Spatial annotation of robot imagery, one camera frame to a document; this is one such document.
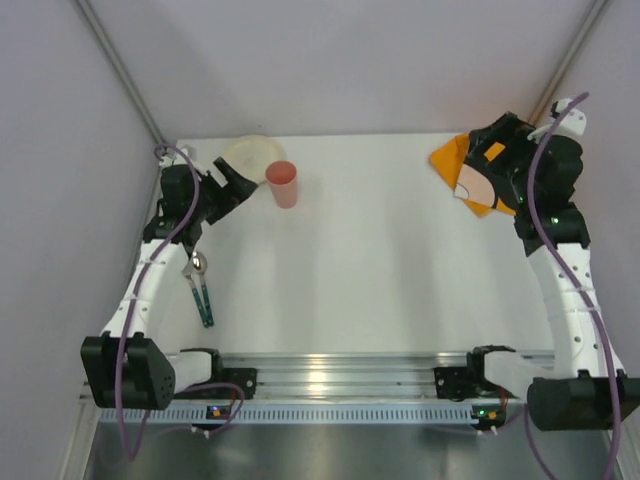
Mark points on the right aluminium frame post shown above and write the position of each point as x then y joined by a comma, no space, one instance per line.
578,40

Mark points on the left aluminium frame post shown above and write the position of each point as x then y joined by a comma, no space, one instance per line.
96,28

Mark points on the pink plastic cup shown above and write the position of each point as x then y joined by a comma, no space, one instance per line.
281,177

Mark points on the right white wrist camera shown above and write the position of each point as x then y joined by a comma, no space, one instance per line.
573,125

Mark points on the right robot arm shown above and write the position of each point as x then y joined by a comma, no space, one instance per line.
580,392

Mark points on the white slotted cable duct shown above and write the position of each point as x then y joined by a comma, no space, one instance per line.
309,413

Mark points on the orange cartoon placemat cloth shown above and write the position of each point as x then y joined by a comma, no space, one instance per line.
465,180

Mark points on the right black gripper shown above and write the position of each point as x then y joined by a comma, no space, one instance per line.
500,163

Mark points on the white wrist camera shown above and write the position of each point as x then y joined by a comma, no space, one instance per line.
169,155
573,125

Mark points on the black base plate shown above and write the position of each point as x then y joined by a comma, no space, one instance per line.
460,383
244,378

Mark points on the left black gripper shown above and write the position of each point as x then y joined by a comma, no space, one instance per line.
220,191

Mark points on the aluminium mounting rail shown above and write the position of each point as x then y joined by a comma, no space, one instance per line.
350,375

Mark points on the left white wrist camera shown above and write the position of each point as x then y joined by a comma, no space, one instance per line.
169,155

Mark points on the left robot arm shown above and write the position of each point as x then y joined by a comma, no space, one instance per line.
168,241

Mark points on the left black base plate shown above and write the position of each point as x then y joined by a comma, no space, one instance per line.
244,378

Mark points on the cream round plate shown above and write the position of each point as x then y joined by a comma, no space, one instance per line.
251,155

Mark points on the aluminium frame post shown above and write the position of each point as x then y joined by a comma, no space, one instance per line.
96,28
578,40

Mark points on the steel spoon teal handle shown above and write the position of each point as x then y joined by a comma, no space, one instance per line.
200,265

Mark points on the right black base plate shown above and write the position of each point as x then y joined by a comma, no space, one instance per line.
460,383

